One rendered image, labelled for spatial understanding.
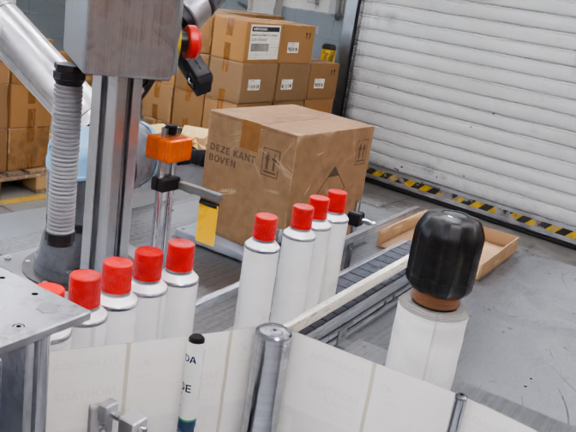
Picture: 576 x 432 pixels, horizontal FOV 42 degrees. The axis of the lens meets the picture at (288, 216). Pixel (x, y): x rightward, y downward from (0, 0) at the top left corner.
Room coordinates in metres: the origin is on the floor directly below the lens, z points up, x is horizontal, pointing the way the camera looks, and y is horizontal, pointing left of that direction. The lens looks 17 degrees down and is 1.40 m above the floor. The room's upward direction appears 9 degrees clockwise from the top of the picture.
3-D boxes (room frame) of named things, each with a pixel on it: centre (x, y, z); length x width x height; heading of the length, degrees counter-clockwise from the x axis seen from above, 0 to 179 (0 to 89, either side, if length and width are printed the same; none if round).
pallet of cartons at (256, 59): (5.22, 0.45, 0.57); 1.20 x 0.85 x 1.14; 146
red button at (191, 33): (0.83, 0.14, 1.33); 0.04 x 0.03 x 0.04; 25
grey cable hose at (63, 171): (0.81, 0.26, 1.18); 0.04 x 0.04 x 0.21
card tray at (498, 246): (1.76, -0.41, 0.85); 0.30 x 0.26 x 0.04; 150
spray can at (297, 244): (1.08, -0.02, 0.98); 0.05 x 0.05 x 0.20
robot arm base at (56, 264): (1.16, 0.34, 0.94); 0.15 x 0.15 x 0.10
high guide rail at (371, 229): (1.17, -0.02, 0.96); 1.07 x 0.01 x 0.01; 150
